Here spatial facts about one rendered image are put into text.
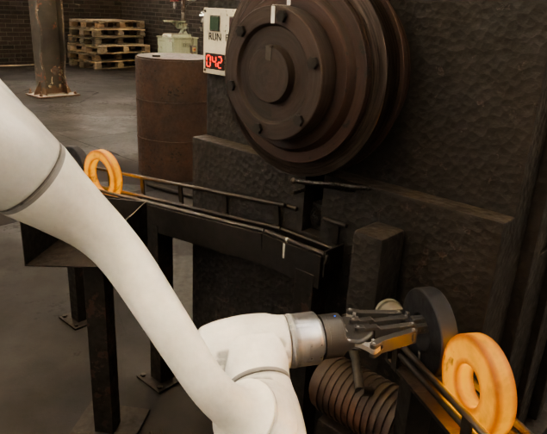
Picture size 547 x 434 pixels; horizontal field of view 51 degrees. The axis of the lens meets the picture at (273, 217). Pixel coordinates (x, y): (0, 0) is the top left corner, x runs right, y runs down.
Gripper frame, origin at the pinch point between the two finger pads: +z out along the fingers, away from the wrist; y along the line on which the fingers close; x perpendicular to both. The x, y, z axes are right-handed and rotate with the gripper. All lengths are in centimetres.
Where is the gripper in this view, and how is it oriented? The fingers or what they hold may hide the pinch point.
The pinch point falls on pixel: (429, 323)
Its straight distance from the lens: 106.3
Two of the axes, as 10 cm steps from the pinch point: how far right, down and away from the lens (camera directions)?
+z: 9.8, -0.8, 2.0
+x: -0.1, -9.4, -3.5
